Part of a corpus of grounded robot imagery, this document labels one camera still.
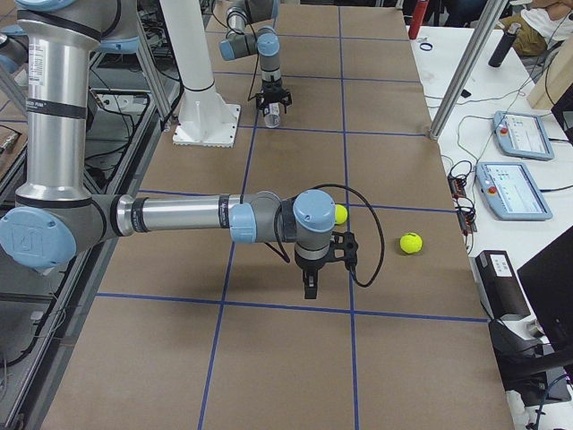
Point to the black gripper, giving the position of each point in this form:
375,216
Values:
271,87
310,266

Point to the clear tennis ball can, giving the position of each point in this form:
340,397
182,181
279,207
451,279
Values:
271,115

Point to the yellow tennis ball Garros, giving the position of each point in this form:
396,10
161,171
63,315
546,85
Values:
341,214

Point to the yellow Wilson tennis ball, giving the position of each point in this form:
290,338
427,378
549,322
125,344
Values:
411,243

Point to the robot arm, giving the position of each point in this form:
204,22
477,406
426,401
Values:
56,217
243,40

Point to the brown paper table cover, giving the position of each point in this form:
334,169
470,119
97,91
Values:
190,331

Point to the red bottle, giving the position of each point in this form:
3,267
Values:
417,18

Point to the black box with label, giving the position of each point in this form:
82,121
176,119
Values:
499,287

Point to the lower teach pendant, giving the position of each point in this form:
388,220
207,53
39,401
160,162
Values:
510,191

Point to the teach pendant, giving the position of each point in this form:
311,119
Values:
522,136
510,191

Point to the black water bottle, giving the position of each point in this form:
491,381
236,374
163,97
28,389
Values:
504,45

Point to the black monitor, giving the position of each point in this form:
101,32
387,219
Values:
547,281

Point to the upper teach pendant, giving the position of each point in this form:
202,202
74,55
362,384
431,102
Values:
522,136

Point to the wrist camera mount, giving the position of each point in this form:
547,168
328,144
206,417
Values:
343,248

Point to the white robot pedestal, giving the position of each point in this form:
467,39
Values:
204,118

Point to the aluminium frame post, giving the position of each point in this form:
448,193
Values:
490,15

